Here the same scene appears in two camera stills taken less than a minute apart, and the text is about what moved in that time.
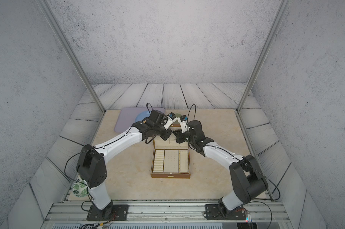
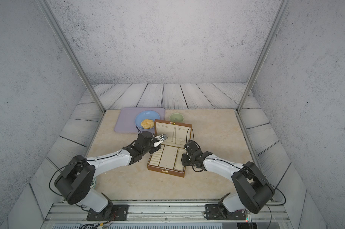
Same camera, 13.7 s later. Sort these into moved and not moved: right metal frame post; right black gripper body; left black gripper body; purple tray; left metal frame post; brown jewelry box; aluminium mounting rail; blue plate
Moved: right black gripper body; left black gripper body; brown jewelry box
Not moved: blue plate; purple tray; right metal frame post; left metal frame post; aluminium mounting rail
